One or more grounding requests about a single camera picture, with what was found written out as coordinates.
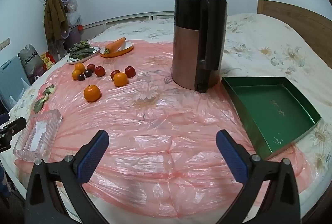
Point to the clear plastic bags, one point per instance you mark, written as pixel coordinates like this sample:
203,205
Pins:
72,15

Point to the orange oval bowl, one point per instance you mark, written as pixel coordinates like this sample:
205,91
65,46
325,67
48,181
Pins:
124,48

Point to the carrot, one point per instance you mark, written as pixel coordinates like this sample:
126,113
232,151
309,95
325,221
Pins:
115,45

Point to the green cardboard tray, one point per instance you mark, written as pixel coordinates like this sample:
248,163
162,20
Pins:
267,115

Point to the red tomato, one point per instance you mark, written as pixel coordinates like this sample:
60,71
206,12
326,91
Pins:
99,71

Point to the black and copper kettle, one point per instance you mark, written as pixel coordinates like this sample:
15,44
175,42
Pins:
186,52

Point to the orange mandarin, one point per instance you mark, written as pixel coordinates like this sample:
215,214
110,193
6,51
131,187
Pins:
91,93
120,79
79,67
76,75

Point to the white plastic bag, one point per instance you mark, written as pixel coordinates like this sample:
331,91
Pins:
24,85

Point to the white patterned plate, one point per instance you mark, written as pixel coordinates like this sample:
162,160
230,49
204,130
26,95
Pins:
90,54

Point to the red and yellow boxes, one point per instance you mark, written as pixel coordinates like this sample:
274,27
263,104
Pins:
46,60

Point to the pink plastic sheet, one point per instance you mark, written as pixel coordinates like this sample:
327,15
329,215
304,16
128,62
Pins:
155,148

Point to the olive coat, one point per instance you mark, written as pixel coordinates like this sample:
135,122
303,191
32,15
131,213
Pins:
53,19

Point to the grey printed bag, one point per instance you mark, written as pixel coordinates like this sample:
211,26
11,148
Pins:
31,58

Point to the light blue board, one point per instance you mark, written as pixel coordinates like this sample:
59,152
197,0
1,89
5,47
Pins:
13,76

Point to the wall switch plate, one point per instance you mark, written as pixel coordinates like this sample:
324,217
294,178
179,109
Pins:
4,43

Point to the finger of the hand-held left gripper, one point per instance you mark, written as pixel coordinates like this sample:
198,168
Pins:
15,125

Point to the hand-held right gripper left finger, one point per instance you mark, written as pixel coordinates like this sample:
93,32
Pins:
94,156

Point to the dark purple plum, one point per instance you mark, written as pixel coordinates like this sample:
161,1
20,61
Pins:
81,77
88,73

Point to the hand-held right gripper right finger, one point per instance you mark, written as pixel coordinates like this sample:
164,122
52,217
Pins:
232,156

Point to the purple bin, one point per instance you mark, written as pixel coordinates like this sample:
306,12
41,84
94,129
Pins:
75,35

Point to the wooden headboard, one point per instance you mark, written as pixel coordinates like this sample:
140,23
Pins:
298,19

